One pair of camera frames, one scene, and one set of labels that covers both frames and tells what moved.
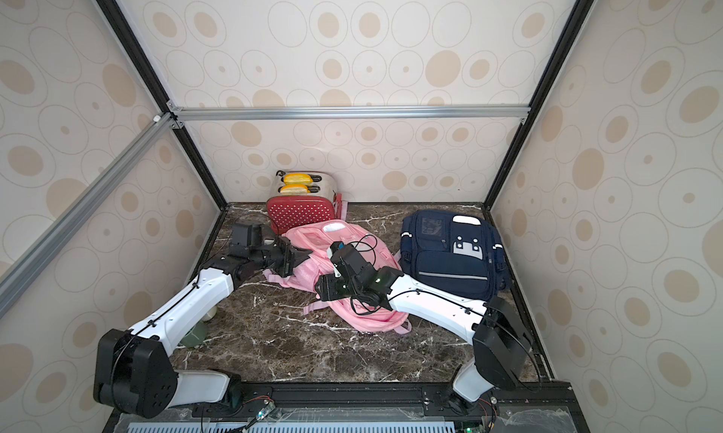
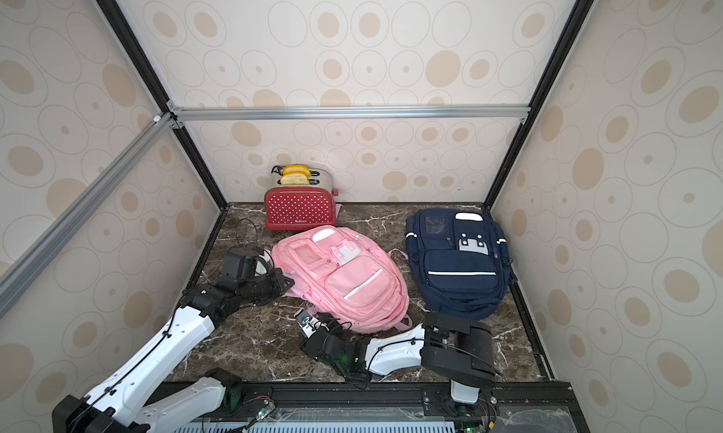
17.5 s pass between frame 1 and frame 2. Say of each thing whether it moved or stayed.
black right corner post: stayed
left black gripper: moved
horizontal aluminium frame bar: stayed
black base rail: stayed
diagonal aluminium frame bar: stayed
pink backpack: moved
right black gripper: moved
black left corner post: stayed
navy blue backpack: stayed
